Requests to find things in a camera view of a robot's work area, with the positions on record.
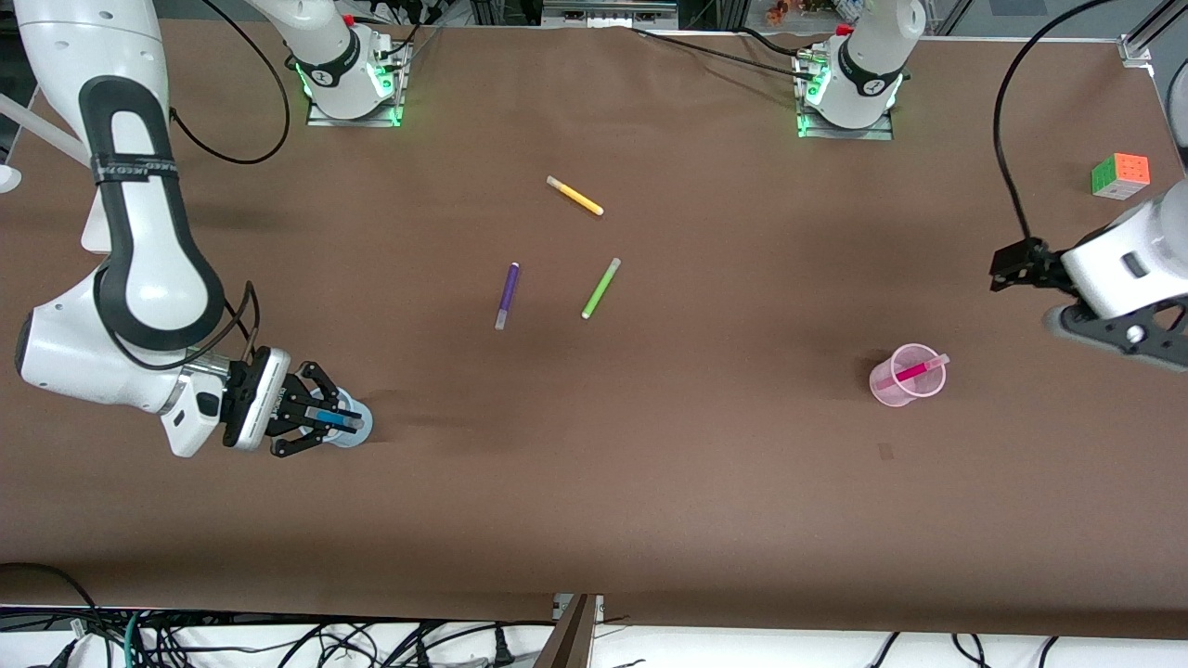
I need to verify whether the pink marker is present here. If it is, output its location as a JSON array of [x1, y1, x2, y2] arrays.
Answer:
[[888, 353, 951, 392]]

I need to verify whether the light blue plastic cup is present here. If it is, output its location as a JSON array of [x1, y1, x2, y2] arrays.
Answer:
[[320, 387, 374, 450]]

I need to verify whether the colourful puzzle cube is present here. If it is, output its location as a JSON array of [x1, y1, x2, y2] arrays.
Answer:
[[1091, 152, 1152, 201]]

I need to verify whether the pink plastic cup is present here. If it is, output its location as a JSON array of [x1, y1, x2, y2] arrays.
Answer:
[[870, 343, 949, 408]]

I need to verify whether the purple marker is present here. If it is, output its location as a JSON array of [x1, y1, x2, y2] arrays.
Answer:
[[495, 263, 521, 331]]

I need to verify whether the green marker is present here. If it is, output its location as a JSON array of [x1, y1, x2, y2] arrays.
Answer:
[[581, 258, 622, 321]]

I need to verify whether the yellow marker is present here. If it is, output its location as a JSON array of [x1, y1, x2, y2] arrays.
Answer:
[[546, 175, 605, 217]]

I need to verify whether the white slanted bar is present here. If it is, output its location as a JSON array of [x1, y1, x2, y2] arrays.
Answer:
[[0, 91, 87, 166]]

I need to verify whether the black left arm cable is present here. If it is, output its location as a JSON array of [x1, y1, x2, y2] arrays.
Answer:
[[992, 0, 1119, 244]]

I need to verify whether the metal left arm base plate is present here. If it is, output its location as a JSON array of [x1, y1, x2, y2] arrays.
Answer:
[[795, 46, 896, 141]]

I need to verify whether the silver corner bracket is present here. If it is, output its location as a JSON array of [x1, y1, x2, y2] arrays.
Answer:
[[1117, 0, 1188, 68]]

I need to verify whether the black looped floor cable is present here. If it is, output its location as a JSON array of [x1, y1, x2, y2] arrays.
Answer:
[[0, 561, 105, 641]]

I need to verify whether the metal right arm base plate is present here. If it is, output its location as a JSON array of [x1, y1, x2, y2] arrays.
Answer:
[[306, 32, 407, 129]]

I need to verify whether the grey table frame beam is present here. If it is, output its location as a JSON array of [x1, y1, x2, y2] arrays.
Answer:
[[532, 594, 600, 668]]

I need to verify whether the black cable across table edge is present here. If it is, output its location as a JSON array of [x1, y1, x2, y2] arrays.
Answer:
[[631, 26, 827, 83]]

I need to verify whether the aluminium frame profile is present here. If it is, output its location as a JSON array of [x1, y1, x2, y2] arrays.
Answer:
[[542, 0, 680, 29]]

